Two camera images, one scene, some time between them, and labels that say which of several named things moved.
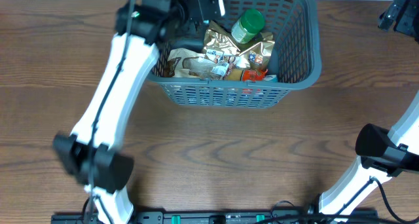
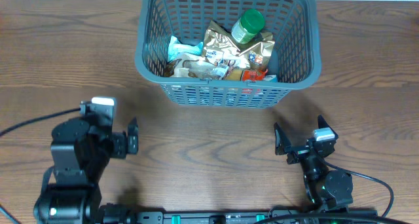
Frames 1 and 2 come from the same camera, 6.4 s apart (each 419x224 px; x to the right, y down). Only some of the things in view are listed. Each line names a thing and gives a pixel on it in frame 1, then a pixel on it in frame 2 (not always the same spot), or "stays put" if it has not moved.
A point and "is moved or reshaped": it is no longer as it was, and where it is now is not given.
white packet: [221, 4] is moved or reshaped
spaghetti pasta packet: [247, 75] stays put
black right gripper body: [393, 13] -> [302, 152]
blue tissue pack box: [270, 78] -> [224, 93]
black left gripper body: [179, 10] -> [118, 147]
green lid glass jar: [250, 23] stays put
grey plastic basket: [292, 17] stays put
